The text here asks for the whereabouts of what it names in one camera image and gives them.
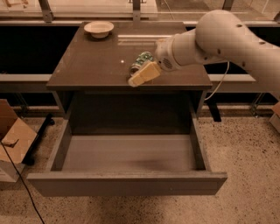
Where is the green soda can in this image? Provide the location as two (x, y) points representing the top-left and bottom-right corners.
(129, 52), (154, 76)

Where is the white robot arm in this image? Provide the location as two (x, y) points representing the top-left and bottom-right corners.
(128, 10), (280, 91)

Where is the open grey top drawer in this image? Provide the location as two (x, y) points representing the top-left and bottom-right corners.
(27, 109), (228, 197)

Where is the white hanging cable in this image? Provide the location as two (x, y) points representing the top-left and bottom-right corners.
(204, 60), (231, 102)

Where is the metal window railing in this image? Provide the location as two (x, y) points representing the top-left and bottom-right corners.
(0, 0), (280, 26)

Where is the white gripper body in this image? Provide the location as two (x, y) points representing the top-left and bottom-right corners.
(155, 37), (180, 72)

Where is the brown cardboard box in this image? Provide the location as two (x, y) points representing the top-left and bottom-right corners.
(0, 99), (37, 182)

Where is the black floor stand foot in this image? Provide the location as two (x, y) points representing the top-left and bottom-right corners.
(22, 113), (55, 165)

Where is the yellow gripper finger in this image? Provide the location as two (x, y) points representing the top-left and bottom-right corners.
(128, 61), (162, 87)

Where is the black floor cable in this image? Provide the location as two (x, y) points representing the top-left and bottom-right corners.
(0, 141), (46, 224)

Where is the white ceramic bowl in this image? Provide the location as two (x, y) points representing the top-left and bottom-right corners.
(84, 21), (114, 39)

